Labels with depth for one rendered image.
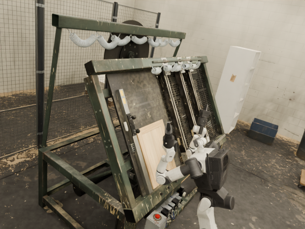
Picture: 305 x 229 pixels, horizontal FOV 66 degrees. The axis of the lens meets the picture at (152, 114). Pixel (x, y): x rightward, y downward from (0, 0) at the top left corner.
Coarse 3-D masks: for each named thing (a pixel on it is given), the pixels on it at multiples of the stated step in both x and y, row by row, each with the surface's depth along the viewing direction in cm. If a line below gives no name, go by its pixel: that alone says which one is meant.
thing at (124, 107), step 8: (120, 96) 200; (120, 104) 202; (128, 112) 203; (128, 128) 202; (136, 136) 205; (136, 144) 203; (136, 152) 203; (144, 168) 205; (144, 176) 204; (144, 184) 206
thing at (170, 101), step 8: (176, 64) 245; (168, 72) 254; (160, 80) 257; (168, 80) 258; (168, 88) 255; (168, 96) 255; (168, 104) 257; (176, 112) 258; (176, 120) 256; (176, 128) 258; (176, 136) 260; (184, 136) 261; (184, 144) 258; (184, 152) 259; (184, 160) 261
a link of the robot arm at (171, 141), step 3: (165, 126) 176; (171, 126) 175; (165, 129) 172; (171, 129) 172; (165, 132) 169; (168, 132) 170; (171, 132) 169; (165, 135) 171; (168, 135) 168; (171, 135) 169; (165, 138) 172; (168, 138) 172; (171, 138) 172; (165, 141) 174; (168, 141) 173; (171, 141) 174; (165, 144) 176; (168, 144) 175; (171, 144) 175
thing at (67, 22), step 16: (64, 16) 190; (112, 32) 238; (128, 32) 256; (144, 32) 278; (160, 32) 304; (176, 32) 335; (176, 48) 367; (48, 96) 222; (48, 112) 231; (48, 128) 243; (96, 176) 220
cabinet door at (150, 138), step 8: (160, 120) 241; (144, 128) 219; (152, 128) 228; (160, 128) 239; (144, 136) 217; (152, 136) 226; (160, 136) 236; (144, 144) 215; (152, 144) 224; (160, 144) 234; (144, 152) 213; (152, 152) 222; (160, 152) 231; (144, 160) 211; (152, 160) 220; (152, 168) 218; (168, 168) 237; (152, 176) 215; (152, 184) 213
